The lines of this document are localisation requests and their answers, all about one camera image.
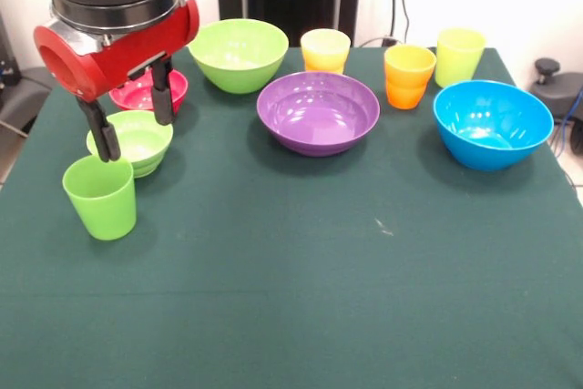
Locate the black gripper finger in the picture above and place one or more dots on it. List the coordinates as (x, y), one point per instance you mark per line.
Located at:
(163, 102)
(108, 143)

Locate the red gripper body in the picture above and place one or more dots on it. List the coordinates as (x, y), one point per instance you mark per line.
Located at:
(114, 65)

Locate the green cup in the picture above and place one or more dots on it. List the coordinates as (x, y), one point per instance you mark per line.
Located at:
(102, 207)

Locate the pink bowl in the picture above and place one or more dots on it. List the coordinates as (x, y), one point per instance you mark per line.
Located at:
(134, 98)

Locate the small green bowl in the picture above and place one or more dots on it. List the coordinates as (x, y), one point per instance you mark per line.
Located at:
(143, 145)

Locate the large green bowl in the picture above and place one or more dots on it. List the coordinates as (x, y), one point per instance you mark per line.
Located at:
(237, 74)

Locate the grey caster base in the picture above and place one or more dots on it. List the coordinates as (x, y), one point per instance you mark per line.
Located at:
(23, 97)

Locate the purple bowl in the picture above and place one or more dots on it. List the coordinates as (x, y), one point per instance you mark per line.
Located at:
(319, 134)

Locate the dark green table cloth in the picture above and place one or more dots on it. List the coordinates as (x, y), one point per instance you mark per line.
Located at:
(291, 270)

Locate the orange cup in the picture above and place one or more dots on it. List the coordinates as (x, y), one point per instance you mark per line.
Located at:
(407, 88)

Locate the lime yellow cup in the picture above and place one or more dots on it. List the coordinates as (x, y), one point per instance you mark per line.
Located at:
(457, 65)

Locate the blue bowl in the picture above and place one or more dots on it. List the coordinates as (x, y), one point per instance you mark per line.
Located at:
(492, 152)

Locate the black caster base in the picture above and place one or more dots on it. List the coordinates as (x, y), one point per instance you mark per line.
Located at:
(558, 84)

